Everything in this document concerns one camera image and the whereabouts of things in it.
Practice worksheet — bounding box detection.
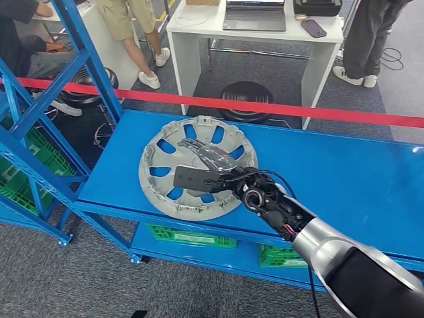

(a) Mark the dark smartphone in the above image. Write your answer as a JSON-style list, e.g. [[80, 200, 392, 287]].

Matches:
[[300, 19, 327, 39]]

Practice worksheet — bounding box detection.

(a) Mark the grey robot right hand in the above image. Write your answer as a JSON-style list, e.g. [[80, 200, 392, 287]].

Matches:
[[177, 137, 254, 174]]

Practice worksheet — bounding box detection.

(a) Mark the silver plastic wheel hubcap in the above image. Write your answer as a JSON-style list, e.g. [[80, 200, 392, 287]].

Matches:
[[138, 115, 259, 222]]

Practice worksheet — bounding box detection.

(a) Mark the clear round plate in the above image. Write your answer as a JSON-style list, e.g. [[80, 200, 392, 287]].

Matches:
[[174, 4, 210, 27]]

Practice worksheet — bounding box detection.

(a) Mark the white desk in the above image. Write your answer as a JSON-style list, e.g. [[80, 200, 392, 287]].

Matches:
[[31, 0, 143, 91], [166, 0, 345, 131]]

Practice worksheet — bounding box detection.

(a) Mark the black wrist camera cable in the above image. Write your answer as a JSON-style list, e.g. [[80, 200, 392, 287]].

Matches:
[[205, 168, 321, 318]]

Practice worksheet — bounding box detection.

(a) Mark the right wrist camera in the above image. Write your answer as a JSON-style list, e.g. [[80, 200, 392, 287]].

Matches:
[[173, 165, 239, 195]]

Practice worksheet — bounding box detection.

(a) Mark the black coiled floor cable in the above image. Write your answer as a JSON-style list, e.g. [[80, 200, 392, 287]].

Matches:
[[380, 47, 405, 71]]

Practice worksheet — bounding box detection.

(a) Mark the black case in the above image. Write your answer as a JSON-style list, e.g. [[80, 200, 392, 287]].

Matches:
[[293, 0, 343, 17]]

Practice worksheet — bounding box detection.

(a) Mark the grey laptop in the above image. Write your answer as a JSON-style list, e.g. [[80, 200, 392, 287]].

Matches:
[[223, 0, 287, 32]]

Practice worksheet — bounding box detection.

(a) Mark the person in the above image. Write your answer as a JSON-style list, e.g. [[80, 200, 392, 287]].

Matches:
[[0, 0, 84, 117], [332, 0, 414, 89], [96, 0, 171, 91]]

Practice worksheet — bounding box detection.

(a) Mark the green plastic crate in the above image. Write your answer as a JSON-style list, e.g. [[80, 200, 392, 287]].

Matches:
[[258, 244, 309, 270], [0, 158, 56, 216], [146, 223, 238, 250], [26, 128, 76, 176]]

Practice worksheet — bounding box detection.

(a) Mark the red barrier belt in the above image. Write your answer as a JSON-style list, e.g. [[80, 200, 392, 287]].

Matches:
[[0, 76, 424, 129]]

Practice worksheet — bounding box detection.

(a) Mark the blue metal shelf rack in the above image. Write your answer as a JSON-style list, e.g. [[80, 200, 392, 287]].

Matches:
[[0, 0, 424, 293], [0, 74, 75, 248]]

